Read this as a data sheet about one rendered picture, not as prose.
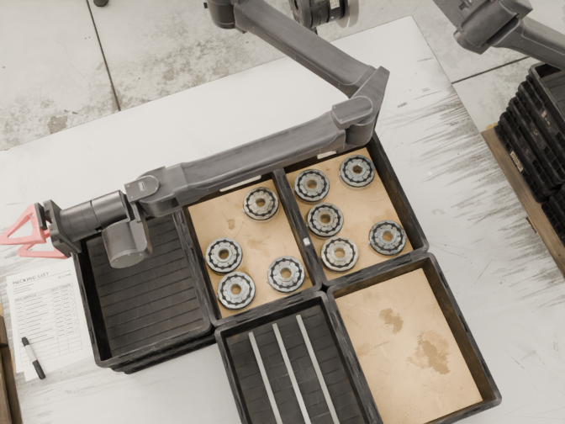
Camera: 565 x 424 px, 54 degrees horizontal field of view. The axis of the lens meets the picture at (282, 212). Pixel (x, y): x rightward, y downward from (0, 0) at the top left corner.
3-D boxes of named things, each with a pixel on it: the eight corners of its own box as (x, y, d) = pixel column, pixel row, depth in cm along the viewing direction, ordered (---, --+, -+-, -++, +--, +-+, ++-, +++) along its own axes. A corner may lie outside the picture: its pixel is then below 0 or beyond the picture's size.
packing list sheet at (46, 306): (0, 279, 169) (-1, 278, 169) (73, 253, 171) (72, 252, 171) (18, 384, 158) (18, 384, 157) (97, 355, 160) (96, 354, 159)
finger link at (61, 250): (28, 274, 96) (80, 255, 97) (7, 262, 89) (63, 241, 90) (20, 240, 98) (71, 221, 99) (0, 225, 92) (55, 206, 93)
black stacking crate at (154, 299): (82, 241, 161) (66, 227, 150) (180, 208, 163) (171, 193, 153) (113, 373, 147) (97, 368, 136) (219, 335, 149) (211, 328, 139)
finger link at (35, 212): (18, 268, 93) (71, 248, 94) (-4, 255, 86) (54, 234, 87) (10, 233, 95) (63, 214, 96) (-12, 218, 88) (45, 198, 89)
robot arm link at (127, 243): (166, 193, 100) (155, 172, 92) (186, 249, 96) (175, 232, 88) (103, 216, 99) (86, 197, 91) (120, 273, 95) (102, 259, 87)
